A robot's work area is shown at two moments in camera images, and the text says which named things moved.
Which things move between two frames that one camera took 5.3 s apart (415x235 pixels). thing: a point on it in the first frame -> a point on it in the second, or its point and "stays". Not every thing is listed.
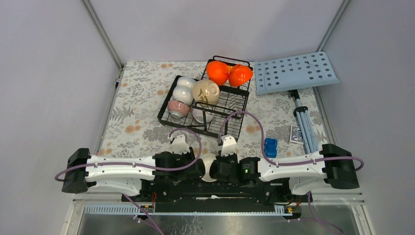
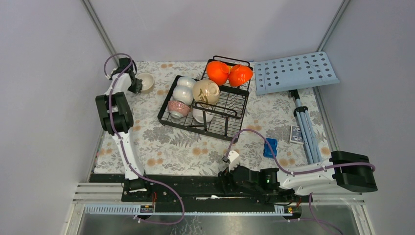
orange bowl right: x=239 y=75 stays
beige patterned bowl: x=205 y=92 stays
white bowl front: x=198 y=115 stays
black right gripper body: x=228 y=159 -> x=225 y=176
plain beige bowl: x=208 y=158 -> x=148 y=82
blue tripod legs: x=307 y=130 stays
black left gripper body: x=189 y=156 -> x=135 y=85
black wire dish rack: x=215 y=103 stays
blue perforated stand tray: x=306 y=71 stays
